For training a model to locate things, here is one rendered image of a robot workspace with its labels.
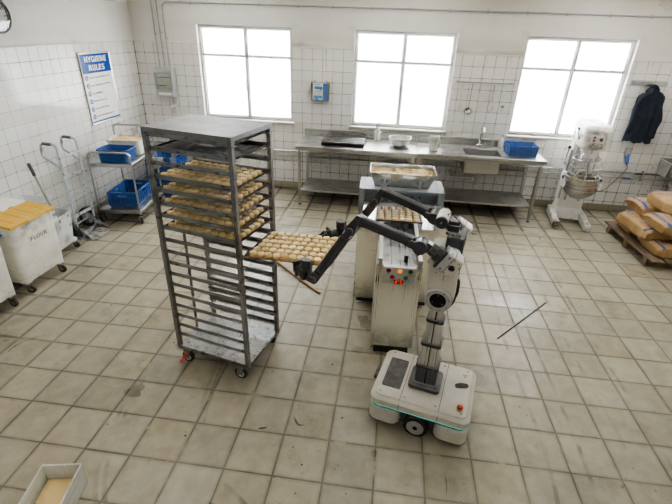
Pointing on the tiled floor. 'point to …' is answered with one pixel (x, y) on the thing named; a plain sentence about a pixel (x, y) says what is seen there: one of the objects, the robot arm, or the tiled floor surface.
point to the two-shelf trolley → (123, 179)
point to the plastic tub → (56, 485)
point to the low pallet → (637, 246)
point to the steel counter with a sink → (482, 150)
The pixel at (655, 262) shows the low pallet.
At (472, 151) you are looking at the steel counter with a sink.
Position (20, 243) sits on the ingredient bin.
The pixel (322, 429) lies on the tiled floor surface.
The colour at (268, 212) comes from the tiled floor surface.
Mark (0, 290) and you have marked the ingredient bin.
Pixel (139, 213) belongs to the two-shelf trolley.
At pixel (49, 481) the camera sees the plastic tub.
